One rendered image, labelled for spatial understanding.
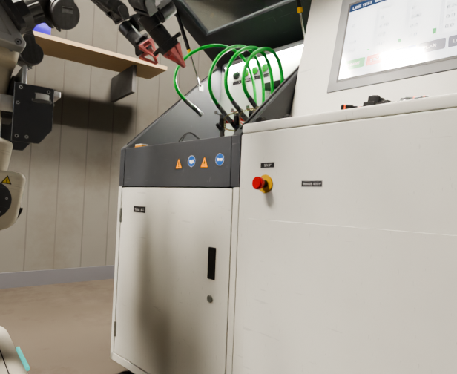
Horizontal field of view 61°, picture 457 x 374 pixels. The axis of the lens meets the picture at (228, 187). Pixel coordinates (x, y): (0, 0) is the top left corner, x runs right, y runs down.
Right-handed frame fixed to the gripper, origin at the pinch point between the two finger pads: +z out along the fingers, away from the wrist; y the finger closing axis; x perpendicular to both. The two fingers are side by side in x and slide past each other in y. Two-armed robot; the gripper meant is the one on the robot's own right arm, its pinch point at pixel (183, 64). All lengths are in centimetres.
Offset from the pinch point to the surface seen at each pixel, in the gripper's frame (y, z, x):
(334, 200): -20, 44, -54
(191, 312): -57, 61, -6
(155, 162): -25.0, 20.8, 17.9
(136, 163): -27.5, 18.3, 30.2
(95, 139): 12, 8, 233
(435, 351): -36, 69, -76
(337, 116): -5, 30, -54
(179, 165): -23.4, 24.8, 3.8
